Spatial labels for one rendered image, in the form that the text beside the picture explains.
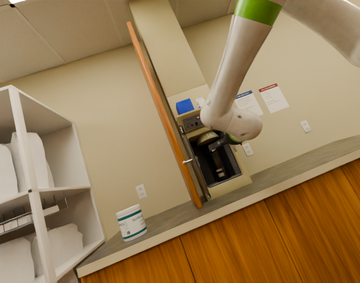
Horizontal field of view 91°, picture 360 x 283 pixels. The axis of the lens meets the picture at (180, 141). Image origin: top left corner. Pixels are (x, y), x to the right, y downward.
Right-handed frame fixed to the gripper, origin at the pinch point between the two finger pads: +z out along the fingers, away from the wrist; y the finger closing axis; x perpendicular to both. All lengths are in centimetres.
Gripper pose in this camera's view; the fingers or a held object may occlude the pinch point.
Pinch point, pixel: (222, 144)
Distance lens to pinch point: 103.9
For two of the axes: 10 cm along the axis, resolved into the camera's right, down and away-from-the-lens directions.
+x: 3.6, 9.1, -2.0
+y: -9.3, 3.5, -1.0
